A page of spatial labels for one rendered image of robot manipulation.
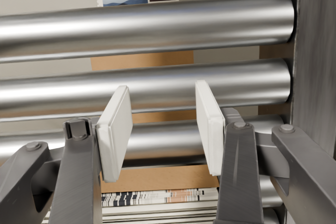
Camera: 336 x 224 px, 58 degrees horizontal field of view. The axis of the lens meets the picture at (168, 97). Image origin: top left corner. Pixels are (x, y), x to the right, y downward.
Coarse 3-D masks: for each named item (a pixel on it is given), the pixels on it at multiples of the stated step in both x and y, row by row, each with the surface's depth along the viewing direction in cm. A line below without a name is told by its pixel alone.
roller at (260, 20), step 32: (192, 0) 30; (224, 0) 29; (256, 0) 29; (288, 0) 29; (0, 32) 29; (32, 32) 29; (64, 32) 29; (96, 32) 29; (128, 32) 29; (160, 32) 29; (192, 32) 29; (224, 32) 29; (256, 32) 29; (288, 32) 29
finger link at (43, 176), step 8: (96, 120) 17; (96, 144) 14; (56, 152) 13; (96, 152) 14; (48, 160) 13; (56, 160) 13; (96, 160) 14; (40, 168) 12; (48, 168) 13; (56, 168) 13; (96, 168) 14; (40, 176) 13; (48, 176) 13; (56, 176) 13; (32, 184) 13; (40, 184) 13; (48, 184) 13; (32, 192) 13; (40, 192) 13
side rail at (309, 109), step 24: (312, 0) 28; (312, 24) 29; (264, 48) 39; (288, 48) 31; (312, 48) 29; (312, 72) 30; (288, 96) 32; (312, 96) 31; (288, 120) 32; (312, 120) 32; (288, 216) 35
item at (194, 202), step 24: (120, 192) 29; (144, 192) 29; (168, 192) 29; (192, 192) 29; (216, 192) 28; (48, 216) 27; (120, 216) 26; (144, 216) 26; (168, 216) 26; (192, 216) 26
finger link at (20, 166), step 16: (32, 144) 13; (16, 160) 12; (32, 160) 12; (0, 176) 11; (16, 176) 11; (32, 176) 11; (0, 192) 10; (16, 192) 10; (48, 192) 13; (0, 208) 9; (16, 208) 10; (32, 208) 11; (48, 208) 12
